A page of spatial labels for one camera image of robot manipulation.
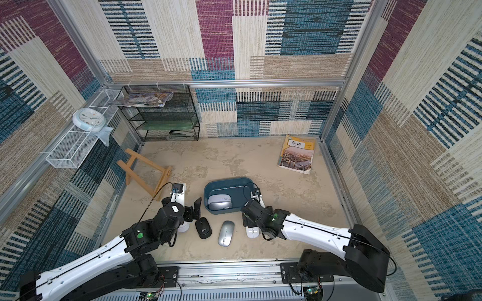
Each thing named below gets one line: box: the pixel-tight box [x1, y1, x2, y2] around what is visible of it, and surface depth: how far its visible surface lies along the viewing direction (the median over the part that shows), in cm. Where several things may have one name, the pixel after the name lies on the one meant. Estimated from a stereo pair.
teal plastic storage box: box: [203, 176, 257, 215], surface depth 99 cm
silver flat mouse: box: [207, 193, 233, 211], surface depth 94 cm
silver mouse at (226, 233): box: [218, 220, 235, 248], surface depth 86 cm
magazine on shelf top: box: [109, 92, 174, 108], surface depth 87 cm
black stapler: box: [168, 129, 186, 137], surface depth 114 cm
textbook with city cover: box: [277, 134, 316, 175], surface depth 114 cm
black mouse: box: [194, 216, 213, 240], surface depth 85 cm
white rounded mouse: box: [245, 226, 261, 239], surface depth 84 cm
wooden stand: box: [117, 147, 172, 202], surface depth 91 cm
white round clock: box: [72, 107, 107, 133], surface depth 76 cm
